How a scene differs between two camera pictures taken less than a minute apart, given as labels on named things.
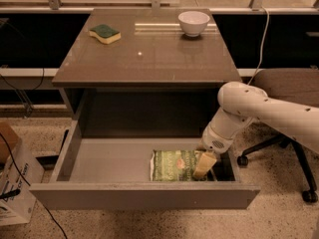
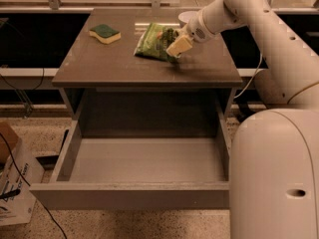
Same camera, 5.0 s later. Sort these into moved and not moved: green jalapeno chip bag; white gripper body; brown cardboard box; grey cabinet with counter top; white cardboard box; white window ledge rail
Moved: white gripper body; green jalapeno chip bag
Not moved: brown cardboard box; grey cabinet with counter top; white window ledge rail; white cardboard box
